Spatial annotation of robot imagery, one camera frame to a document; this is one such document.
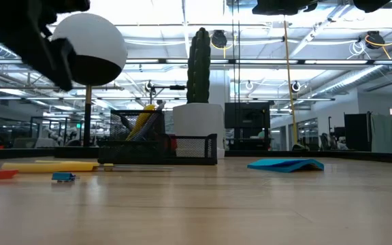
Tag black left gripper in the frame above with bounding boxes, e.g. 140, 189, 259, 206
0, 0, 91, 92

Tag yellow highlighter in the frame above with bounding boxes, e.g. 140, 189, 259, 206
125, 103, 157, 142

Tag yellow handled scissors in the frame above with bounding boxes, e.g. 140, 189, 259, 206
1, 159, 176, 174

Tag small blue binder clip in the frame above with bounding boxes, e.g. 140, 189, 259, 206
51, 171, 77, 183

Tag black mesh desk organizer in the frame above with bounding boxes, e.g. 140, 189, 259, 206
97, 109, 218, 166

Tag blue sticky note pad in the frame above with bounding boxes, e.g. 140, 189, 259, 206
246, 158, 325, 174

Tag white globe table lamp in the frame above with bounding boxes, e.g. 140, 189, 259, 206
51, 12, 128, 158

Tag dark marker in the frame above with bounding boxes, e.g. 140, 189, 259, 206
118, 113, 136, 132

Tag green artificial cactus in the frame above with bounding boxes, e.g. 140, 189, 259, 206
186, 27, 212, 104

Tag white hexagonal plant pot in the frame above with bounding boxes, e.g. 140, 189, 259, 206
172, 103, 227, 160

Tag black partition panel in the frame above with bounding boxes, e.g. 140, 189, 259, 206
344, 112, 373, 152

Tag black ceiling cable reel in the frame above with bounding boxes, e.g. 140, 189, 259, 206
211, 29, 229, 49
365, 30, 387, 50

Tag yellow hanging cable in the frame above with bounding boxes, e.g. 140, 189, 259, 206
282, 15, 299, 147

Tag black aluminium table frame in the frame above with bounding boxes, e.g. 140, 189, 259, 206
0, 146, 392, 165

